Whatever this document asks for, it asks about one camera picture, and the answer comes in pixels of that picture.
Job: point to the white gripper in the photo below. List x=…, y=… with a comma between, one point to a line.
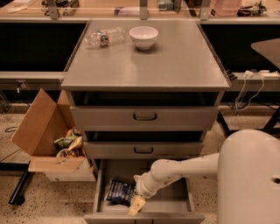
x=142, y=185

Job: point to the blue chip bag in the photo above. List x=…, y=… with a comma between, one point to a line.
x=120, y=192

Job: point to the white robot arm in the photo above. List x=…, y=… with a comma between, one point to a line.
x=247, y=169

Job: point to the bottom grey open drawer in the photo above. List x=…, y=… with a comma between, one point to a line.
x=171, y=205

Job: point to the middle grey drawer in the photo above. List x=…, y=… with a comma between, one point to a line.
x=142, y=150

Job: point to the top grey drawer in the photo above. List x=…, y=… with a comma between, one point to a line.
x=145, y=118

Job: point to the grey drawer cabinet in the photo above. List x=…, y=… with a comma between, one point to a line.
x=178, y=71

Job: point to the snack bags in box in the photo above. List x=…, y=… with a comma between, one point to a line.
x=71, y=145

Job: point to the brown cardboard box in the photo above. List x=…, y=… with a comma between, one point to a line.
x=45, y=121

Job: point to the black table leg left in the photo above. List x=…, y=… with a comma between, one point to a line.
x=17, y=197

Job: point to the black table leg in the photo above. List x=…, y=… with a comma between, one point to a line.
x=17, y=197
x=270, y=127

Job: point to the black table leg right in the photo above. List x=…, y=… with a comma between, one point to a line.
x=270, y=127

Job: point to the white ceramic bowl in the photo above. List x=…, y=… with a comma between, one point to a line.
x=143, y=37

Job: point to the clear plastic water bottle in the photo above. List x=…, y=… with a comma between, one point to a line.
x=105, y=37

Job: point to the pink storage container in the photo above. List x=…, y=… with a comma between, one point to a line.
x=224, y=8

